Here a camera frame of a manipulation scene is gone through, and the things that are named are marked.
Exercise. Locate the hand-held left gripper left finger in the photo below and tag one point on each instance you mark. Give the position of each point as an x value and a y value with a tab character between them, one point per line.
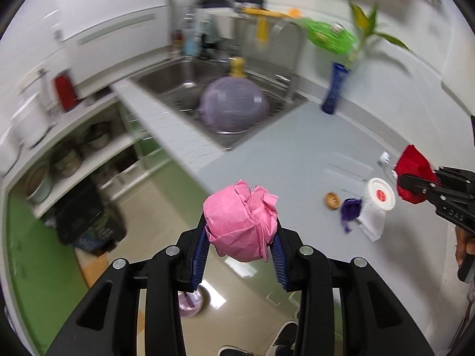
198	257

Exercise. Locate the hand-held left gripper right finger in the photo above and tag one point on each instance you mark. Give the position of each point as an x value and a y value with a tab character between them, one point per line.
279	265

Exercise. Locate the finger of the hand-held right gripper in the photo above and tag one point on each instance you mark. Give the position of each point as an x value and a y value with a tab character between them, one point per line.
454	175
415	184

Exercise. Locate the red paper ball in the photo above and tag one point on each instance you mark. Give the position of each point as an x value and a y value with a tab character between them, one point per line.
412	163

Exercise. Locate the clear plastic bottle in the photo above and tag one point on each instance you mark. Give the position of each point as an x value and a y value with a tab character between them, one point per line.
386	163

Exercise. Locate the pink waste bin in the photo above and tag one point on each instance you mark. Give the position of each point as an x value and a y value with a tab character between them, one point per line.
189	304

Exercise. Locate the pink paper ball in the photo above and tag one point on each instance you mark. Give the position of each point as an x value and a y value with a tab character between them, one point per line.
237	222

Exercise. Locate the black trash bin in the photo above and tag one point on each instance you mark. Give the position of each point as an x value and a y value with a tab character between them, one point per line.
89	218

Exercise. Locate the person's right hand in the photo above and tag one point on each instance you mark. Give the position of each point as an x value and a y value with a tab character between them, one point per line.
465	246

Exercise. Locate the white tub with red label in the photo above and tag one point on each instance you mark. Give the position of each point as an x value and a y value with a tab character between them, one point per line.
378	200

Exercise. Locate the purple crumpled paper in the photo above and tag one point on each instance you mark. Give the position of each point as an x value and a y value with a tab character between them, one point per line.
350	211

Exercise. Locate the person's right shoe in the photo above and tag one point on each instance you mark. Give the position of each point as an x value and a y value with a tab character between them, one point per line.
285	341

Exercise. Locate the person's shoe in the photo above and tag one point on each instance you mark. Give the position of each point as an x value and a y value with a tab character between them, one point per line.
285	341
233	351

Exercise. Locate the person's left shoe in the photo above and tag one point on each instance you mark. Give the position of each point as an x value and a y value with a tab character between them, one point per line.
233	351

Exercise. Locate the orange floor mat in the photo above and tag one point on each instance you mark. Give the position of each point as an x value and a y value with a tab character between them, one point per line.
94	272

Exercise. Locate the blue vase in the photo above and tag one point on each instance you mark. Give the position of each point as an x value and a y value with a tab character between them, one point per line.
335	89

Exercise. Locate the white open shelf unit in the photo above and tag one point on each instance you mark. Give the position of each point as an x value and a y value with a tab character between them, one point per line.
122	142

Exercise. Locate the purple plastic bowl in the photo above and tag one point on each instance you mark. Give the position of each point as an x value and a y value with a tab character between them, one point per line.
233	105

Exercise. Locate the steel pot with lid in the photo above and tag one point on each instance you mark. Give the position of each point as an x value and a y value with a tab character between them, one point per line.
98	137

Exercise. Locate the green leafy plant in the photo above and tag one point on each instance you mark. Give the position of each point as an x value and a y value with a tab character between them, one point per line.
365	26

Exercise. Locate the green mesh bag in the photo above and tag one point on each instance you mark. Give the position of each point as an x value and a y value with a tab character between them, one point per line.
328	35

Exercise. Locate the steel faucet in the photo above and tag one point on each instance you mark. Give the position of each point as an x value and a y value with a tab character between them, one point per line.
295	59

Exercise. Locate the pale blue basin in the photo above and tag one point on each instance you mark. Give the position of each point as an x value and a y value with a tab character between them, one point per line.
39	185

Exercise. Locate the steel kitchen sink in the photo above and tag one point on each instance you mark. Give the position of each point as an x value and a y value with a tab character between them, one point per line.
170	78

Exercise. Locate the yellow brown bottle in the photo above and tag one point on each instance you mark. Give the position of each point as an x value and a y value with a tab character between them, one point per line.
237	68

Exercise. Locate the red box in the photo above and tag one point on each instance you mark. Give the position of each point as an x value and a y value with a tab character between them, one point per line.
65	92

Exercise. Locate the light blue bottle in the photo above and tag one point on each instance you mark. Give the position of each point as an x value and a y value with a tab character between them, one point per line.
190	44

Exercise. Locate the yellow plastic hanger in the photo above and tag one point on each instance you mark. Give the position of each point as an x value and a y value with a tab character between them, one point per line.
261	22

